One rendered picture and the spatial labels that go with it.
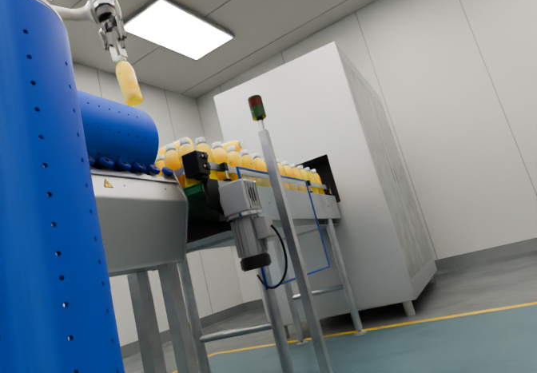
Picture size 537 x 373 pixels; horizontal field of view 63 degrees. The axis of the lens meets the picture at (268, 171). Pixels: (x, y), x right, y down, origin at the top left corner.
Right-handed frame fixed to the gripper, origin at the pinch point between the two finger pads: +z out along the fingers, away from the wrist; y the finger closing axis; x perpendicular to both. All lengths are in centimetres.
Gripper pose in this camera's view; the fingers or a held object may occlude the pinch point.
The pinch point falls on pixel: (118, 52)
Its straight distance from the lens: 190.6
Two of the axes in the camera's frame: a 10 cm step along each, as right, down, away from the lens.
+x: 4.5, 0.6, 8.9
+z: 3.4, 9.1, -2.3
